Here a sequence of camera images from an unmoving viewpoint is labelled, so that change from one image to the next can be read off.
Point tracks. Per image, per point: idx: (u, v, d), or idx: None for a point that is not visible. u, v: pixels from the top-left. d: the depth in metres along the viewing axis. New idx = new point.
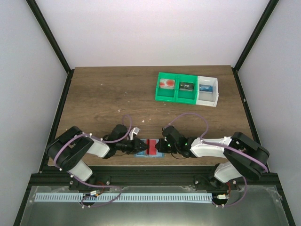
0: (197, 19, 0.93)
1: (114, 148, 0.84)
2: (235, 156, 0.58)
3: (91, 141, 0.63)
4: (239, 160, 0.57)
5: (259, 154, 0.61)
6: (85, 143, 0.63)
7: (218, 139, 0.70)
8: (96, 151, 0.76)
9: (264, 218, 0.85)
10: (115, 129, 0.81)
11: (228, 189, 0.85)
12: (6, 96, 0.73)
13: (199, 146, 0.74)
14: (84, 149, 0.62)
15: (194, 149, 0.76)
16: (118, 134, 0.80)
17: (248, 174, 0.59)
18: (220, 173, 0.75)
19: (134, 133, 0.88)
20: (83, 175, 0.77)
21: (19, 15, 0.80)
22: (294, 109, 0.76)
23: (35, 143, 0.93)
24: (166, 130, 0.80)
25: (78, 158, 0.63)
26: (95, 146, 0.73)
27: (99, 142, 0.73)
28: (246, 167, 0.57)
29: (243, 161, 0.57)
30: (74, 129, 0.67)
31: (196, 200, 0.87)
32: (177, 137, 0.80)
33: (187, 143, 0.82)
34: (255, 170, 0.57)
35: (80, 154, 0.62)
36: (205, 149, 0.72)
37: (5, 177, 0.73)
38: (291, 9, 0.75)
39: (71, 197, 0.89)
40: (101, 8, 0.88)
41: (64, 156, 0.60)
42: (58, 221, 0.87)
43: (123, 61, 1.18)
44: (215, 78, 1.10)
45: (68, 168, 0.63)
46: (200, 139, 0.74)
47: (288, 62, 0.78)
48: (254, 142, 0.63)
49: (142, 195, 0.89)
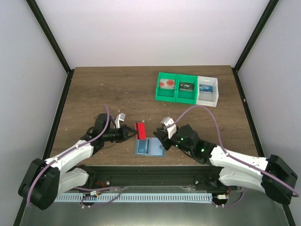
0: (196, 19, 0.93)
1: (102, 141, 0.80)
2: (273, 182, 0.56)
3: (56, 173, 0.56)
4: (276, 187, 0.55)
5: (292, 179, 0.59)
6: (50, 176, 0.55)
7: (249, 157, 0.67)
8: (79, 158, 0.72)
9: (264, 218, 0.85)
10: (98, 119, 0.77)
11: (228, 189, 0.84)
12: (7, 96, 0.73)
13: (223, 159, 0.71)
14: (53, 183, 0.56)
15: (214, 160, 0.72)
16: (102, 124, 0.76)
17: (278, 198, 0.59)
18: (228, 179, 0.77)
19: (121, 119, 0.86)
20: (80, 181, 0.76)
21: (20, 16, 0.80)
22: (294, 109, 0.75)
23: (35, 143, 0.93)
24: (186, 133, 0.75)
25: (54, 188, 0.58)
26: (72, 160, 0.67)
27: (75, 152, 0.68)
28: (280, 193, 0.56)
29: (280, 188, 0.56)
30: (35, 162, 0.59)
31: (197, 200, 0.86)
32: (196, 142, 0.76)
33: (203, 149, 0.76)
34: (288, 197, 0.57)
35: (52, 186, 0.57)
36: (231, 163, 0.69)
37: (5, 178, 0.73)
38: (291, 9, 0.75)
39: (71, 197, 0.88)
40: (100, 8, 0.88)
41: (36, 194, 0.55)
42: (58, 221, 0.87)
43: (123, 61, 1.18)
44: (215, 78, 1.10)
45: (48, 200, 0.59)
46: (225, 151, 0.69)
47: (288, 62, 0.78)
48: (290, 167, 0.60)
49: (141, 195, 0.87)
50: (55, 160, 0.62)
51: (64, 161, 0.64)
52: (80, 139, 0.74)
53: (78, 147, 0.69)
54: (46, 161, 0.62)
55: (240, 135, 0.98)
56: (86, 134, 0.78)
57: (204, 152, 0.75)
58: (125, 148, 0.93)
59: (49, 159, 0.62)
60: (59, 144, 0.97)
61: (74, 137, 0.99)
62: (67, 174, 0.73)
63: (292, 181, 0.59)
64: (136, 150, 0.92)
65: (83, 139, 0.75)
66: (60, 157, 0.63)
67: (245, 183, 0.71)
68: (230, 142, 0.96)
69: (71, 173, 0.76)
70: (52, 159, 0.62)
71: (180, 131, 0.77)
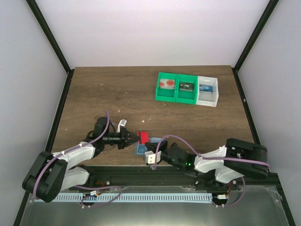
0: (197, 19, 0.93)
1: (102, 144, 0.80)
2: (234, 164, 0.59)
3: (63, 165, 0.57)
4: (241, 165, 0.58)
5: (257, 153, 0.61)
6: (57, 166, 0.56)
7: (214, 151, 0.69)
8: (82, 157, 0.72)
9: (264, 218, 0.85)
10: (97, 123, 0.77)
11: (228, 189, 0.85)
12: (7, 94, 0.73)
13: (202, 163, 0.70)
14: (59, 176, 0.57)
15: (199, 168, 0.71)
16: (101, 127, 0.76)
17: (258, 176, 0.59)
18: (221, 176, 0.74)
19: (122, 125, 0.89)
20: (80, 180, 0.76)
21: (20, 15, 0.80)
22: (294, 109, 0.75)
23: (34, 143, 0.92)
24: (174, 154, 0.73)
25: (59, 182, 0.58)
26: (75, 157, 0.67)
27: (81, 149, 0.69)
28: (248, 170, 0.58)
29: (245, 166, 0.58)
30: (42, 155, 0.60)
31: (197, 200, 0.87)
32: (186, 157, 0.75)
33: (190, 164, 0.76)
34: (261, 170, 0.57)
35: (59, 179, 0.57)
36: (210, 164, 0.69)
37: (5, 177, 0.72)
38: (291, 9, 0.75)
39: (70, 197, 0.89)
40: (100, 8, 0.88)
41: (43, 186, 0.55)
42: (58, 221, 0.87)
43: (123, 60, 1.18)
44: (215, 78, 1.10)
45: (53, 195, 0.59)
46: (200, 156, 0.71)
47: (288, 61, 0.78)
48: (249, 142, 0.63)
49: (141, 195, 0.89)
50: (61, 154, 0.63)
51: (69, 155, 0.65)
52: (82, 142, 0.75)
53: (82, 146, 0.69)
54: (53, 154, 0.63)
55: (240, 135, 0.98)
56: (87, 137, 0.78)
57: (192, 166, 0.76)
58: (125, 148, 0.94)
59: (56, 153, 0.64)
60: (59, 144, 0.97)
61: (74, 137, 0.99)
62: (69, 171, 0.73)
63: (258, 153, 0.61)
64: (136, 150, 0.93)
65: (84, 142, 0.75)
66: (67, 151, 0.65)
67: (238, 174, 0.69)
68: None
69: (72, 170, 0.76)
70: (59, 153, 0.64)
71: (172, 149, 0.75)
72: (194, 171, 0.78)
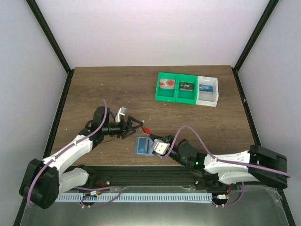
0: (197, 19, 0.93)
1: (101, 134, 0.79)
2: (259, 172, 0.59)
3: (54, 173, 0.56)
4: (265, 174, 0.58)
5: (280, 163, 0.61)
6: (49, 175, 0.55)
7: (233, 155, 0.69)
8: (79, 154, 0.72)
9: (264, 219, 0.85)
10: (96, 112, 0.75)
11: (228, 190, 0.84)
12: (7, 94, 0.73)
13: (214, 165, 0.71)
14: (52, 184, 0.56)
15: (209, 168, 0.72)
16: (100, 116, 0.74)
17: (276, 185, 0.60)
18: (226, 178, 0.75)
19: (121, 113, 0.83)
20: (80, 181, 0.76)
21: (19, 15, 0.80)
22: (294, 109, 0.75)
23: (34, 143, 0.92)
24: (186, 151, 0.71)
25: (54, 188, 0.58)
26: (69, 158, 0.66)
27: (75, 148, 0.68)
28: (271, 180, 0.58)
29: (268, 175, 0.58)
30: (33, 162, 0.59)
31: (196, 200, 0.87)
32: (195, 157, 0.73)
33: (197, 163, 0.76)
34: (282, 180, 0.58)
35: (52, 187, 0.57)
36: (223, 166, 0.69)
37: (5, 177, 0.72)
38: (291, 9, 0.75)
39: (71, 197, 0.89)
40: (100, 8, 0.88)
41: (37, 194, 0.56)
42: (58, 221, 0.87)
43: (123, 60, 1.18)
44: (215, 78, 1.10)
45: (50, 200, 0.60)
46: (214, 157, 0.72)
47: (288, 61, 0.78)
48: (272, 151, 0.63)
49: (141, 195, 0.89)
50: (52, 159, 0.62)
51: (61, 159, 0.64)
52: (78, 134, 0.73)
53: (76, 142, 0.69)
54: (43, 161, 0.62)
55: (240, 135, 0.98)
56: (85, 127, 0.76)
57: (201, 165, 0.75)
58: (125, 148, 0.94)
59: (46, 159, 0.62)
60: (59, 144, 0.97)
61: (74, 137, 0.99)
62: (67, 173, 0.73)
63: (280, 164, 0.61)
64: (136, 151, 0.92)
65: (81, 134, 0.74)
66: (58, 155, 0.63)
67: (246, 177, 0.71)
68: (230, 142, 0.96)
69: (71, 172, 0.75)
70: (49, 159, 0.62)
71: (183, 146, 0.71)
72: (200, 171, 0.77)
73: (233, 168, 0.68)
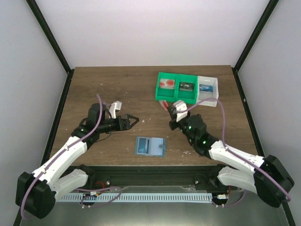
0: (196, 19, 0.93)
1: (97, 132, 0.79)
2: (265, 179, 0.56)
3: (45, 188, 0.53)
4: (266, 183, 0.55)
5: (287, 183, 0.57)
6: (40, 189, 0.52)
7: (246, 154, 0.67)
8: (72, 159, 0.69)
9: (264, 219, 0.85)
10: (91, 109, 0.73)
11: (228, 190, 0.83)
12: (7, 94, 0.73)
13: (221, 153, 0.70)
14: (45, 197, 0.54)
15: (213, 153, 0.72)
16: (95, 114, 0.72)
17: (272, 199, 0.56)
18: (226, 177, 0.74)
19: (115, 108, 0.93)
20: (80, 182, 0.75)
21: (20, 15, 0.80)
22: (294, 109, 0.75)
23: (34, 143, 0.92)
24: (195, 123, 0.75)
25: (49, 199, 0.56)
26: (61, 166, 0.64)
27: (66, 155, 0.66)
28: (270, 190, 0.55)
29: (269, 185, 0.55)
30: (22, 177, 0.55)
31: (196, 200, 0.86)
32: (203, 132, 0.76)
33: (205, 141, 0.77)
34: (281, 197, 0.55)
35: (46, 199, 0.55)
36: (228, 158, 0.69)
37: (5, 178, 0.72)
38: (291, 9, 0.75)
39: (70, 197, 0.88)
40: (100, 8, 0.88)
41: (32, 208, 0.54)
42: (58, 221, 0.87)
43: (123, 60, 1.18)
44: (215, 78, 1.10)
45: (48, 209, 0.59)
46: (225, 145, 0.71)
47: (288, 61, 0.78)
48: (286, 172, 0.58)
49: (141, 195, 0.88)
50: (42, 172, 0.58)
51: (52, 169, 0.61)
52: (71, 136, 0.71)
53: (67, 148, 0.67)
54: (34, 174, 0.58)
55: (240, 135, 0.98)
56: (79, 126, 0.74)
57: (206, 145, 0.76)
58: (125, 148, 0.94)
59: (36, 171, 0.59)
60: (59, 144, 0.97)
61: None
62: (65, 178, 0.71)
63: (286, 185, 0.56)
64: (137, 150, 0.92)
65: (74, 135, 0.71)
66: (47, 166, 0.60)
67: (245, 184, 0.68)
68: (230, 142, 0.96)
69: (69, 174, 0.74)
70: (39, 172, 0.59)
71: (194, 118, 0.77)
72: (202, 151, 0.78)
73: (237, 166, 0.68)
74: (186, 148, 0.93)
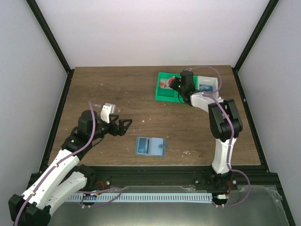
0: (197, 19, 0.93)
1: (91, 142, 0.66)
2: (214, 111, 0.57)
3: (34, 211, 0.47)
4: (215, 115, 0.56)
5: (235, 123, 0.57)
6: (30, 213, 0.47)
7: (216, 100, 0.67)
8: (65, 174, 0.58)
9: (264, 218, 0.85)
10: (81, 118, 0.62)
11: (228, 190, 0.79)
12: (7, 94, 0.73)
13: (197, 96, 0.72)
14: (37, 219, 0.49)
15: (193, 97, 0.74)
16: (86, 123, 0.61)
17: (217, 134, 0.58)
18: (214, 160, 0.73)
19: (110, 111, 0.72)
20: (79, 186, 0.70)
21: (20, 15, 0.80)
22: (294, 108, 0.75)
23: (33, 143, 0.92)
24: (184, 73, 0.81)
25: (44, 219, 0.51)
26: (53, 185, 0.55)
27: (56, 172, 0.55)
28: (215, 122, 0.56)
29: (217, 117, 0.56)
30: (11, 200, 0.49)
31: (197, 200, 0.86)
32: (189, 82, 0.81)
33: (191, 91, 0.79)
34: (223, 130, 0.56)
35: (40, 220, 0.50)
36: (200, 100, 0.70)
37: (5, 178, 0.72)
38: (291, 9, 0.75)
39: (71, 197, 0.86)
40: (100, 8, 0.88)
41: None
42: (58, 221, 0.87)
43: (124, 60, 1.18)
44: (215, 78, 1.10)
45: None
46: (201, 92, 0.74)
47: (288, 60, 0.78)
48: (238, 114, 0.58)
49: (141, 195, 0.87)
50: (31, 194, 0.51)
51: (42, 189, 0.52)
52: (62, 149, 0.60)
53: (57, 164, 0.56)
54: (23, 196, 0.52)
55: (240, 135, 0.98)
56: (70, 136, 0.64)
57: (191, 92, 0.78)
58: (125, 148, 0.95)
59: (27, 192, 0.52)
60: (59, 144, 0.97)
61: None
62: (61, 185, 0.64)
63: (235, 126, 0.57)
64: (136, 150, 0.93)
65: (65, 149, 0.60)
66: (37, 187, 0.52)
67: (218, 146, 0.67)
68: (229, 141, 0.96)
69: (67, 181, 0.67)
70: (29, 193, 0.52)
71: (185, 72, 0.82)
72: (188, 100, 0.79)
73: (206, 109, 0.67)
74: (186, 148, 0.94)
